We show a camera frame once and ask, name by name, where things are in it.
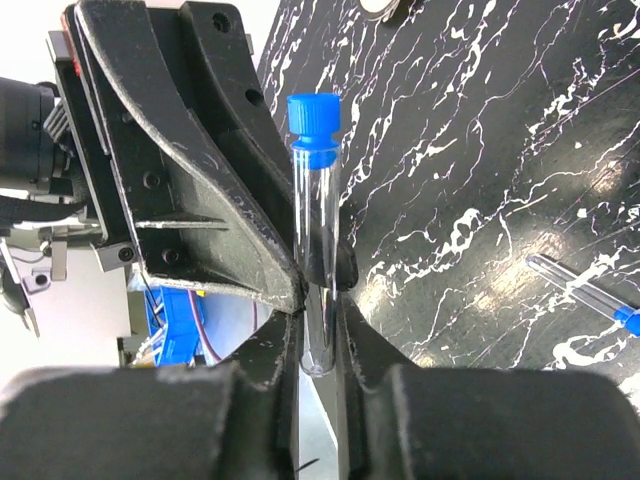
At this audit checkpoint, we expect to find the cream green bowl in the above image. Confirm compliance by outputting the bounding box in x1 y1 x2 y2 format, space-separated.
359 0 400 21

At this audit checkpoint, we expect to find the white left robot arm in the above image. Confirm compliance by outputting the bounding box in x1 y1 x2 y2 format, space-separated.
1 1 321 313

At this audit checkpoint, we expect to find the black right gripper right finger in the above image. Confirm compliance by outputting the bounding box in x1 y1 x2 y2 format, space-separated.
336 296 639 479

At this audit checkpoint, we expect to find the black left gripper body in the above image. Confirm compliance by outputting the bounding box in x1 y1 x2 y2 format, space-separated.
47 14 149 272

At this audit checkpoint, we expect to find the blue cap tube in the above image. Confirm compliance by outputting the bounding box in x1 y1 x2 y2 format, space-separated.
287 93 341 377

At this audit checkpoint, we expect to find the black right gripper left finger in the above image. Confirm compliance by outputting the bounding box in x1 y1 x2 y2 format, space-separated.
1 311 301 479

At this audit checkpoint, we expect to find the blue cap tube lying horizontal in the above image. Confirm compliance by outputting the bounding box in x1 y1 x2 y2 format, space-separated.
526 254 639 337

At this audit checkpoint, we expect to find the yellow blue box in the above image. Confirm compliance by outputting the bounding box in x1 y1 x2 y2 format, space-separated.
132 287 205 367

